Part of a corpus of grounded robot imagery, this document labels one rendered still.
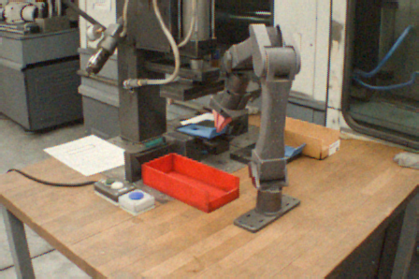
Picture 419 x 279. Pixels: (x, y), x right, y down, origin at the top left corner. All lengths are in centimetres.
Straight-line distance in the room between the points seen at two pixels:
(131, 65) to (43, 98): 299
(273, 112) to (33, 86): 358
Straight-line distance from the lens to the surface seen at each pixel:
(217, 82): 147
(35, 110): 454
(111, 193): 125
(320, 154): 153
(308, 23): 193
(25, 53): 441
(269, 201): 115
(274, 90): 105
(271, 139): 110
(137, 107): 161
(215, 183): 131
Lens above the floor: 148
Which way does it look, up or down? 20 degrees down
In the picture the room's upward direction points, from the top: straight up
